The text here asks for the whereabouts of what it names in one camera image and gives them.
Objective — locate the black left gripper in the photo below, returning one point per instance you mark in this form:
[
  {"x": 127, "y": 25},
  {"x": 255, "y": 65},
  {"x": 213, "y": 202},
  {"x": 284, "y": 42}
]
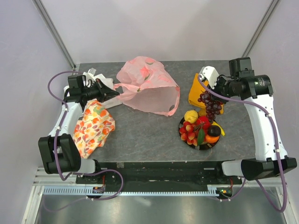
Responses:
[{"x": 101, "y": 88}]

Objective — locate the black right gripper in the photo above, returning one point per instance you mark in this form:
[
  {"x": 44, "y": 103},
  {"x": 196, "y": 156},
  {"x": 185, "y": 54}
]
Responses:
[{"x": 219, "y": 80}]

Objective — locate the fake purple grapes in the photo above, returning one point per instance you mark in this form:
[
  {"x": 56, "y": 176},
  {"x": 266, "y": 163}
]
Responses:
[{"x": 213, "y": 107}]

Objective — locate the brown fake kiwi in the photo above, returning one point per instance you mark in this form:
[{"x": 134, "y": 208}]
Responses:
[{"x": 202, "y": 112}]

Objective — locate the yellow fake banana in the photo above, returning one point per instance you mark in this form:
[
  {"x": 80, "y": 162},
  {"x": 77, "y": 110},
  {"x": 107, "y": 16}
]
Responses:
[{"x": 222, "y": 131}]

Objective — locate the red fake fruit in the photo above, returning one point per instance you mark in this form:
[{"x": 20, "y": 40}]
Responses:
[{"x": 204, "y": 121}]

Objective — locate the dark fake plum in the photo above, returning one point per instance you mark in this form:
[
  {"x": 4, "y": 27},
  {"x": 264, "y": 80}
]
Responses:
[{"x": 214, "y": 131}]

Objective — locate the pink plastic bag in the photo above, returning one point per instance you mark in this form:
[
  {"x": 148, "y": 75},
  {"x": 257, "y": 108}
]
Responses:
[{"x": 148, "y": 87}]

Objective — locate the fake orange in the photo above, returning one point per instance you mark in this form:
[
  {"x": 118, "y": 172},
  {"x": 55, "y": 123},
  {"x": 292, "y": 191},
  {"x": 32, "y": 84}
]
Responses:
[{"x": 211, "y": 139}]

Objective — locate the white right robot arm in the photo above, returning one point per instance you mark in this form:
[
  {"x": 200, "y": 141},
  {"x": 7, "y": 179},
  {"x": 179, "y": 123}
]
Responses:
[{"x": 256, "y": 93}]

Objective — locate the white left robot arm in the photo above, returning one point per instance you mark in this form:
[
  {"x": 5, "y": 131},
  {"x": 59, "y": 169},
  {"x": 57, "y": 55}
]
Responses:
[{"x": 58, "y": 150}]

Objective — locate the white cloth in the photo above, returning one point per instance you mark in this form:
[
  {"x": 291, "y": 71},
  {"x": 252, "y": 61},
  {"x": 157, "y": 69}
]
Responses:
[{"x": 73, "y": 92}]

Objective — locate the orange cloth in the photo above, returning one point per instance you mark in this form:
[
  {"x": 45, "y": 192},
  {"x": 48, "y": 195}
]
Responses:
[{"x": 195, "y": 92}]

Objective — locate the floral patterned cloth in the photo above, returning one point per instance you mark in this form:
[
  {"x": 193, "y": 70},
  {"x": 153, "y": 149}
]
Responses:
[{"x": 93, "y": 129}]

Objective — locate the dark rimmed ceramic plate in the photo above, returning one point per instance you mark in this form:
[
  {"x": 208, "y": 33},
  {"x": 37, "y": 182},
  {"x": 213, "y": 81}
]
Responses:
[{"x": 203, "y": 146}]

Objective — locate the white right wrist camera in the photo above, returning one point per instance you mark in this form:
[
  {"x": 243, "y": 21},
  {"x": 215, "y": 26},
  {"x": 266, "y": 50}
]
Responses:
[{"x": 208, "y": 73}]

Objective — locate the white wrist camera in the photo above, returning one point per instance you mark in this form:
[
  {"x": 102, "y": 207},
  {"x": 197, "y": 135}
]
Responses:
[
  {"x": 208, "y": 73},
  {"x": 91, "y": 73}
]

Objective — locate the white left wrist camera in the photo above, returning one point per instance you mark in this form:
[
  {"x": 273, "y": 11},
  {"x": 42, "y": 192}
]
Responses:
[{"x": 91, "y": 73}]

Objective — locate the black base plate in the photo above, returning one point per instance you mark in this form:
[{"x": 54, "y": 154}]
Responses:
[{"x": 142, "y": 175}]

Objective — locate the grey cable duct rail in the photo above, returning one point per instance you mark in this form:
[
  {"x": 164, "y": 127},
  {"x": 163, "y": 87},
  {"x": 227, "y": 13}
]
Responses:
[{"x": 93, "y": 191}]

